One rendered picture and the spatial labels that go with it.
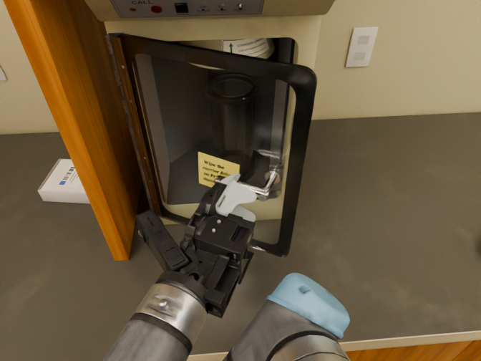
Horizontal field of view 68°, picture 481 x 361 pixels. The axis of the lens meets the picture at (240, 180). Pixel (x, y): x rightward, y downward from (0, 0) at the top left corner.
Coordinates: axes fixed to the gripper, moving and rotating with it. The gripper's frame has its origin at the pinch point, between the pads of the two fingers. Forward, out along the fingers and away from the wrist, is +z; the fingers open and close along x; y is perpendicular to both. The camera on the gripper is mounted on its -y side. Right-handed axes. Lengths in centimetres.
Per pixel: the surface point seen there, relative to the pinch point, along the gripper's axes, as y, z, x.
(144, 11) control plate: -13.5, 4.0, 22.9
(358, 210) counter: 21.3, 27.6, -26.0
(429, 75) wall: 32, 81, -14
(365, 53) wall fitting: 12, 70, -6
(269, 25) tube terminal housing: -0.1, 15.8, 19.0
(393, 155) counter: 27, 53, -26
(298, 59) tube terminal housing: 4.4, 18.1, 13.5
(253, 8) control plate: -0.8, 10.5, 22.8
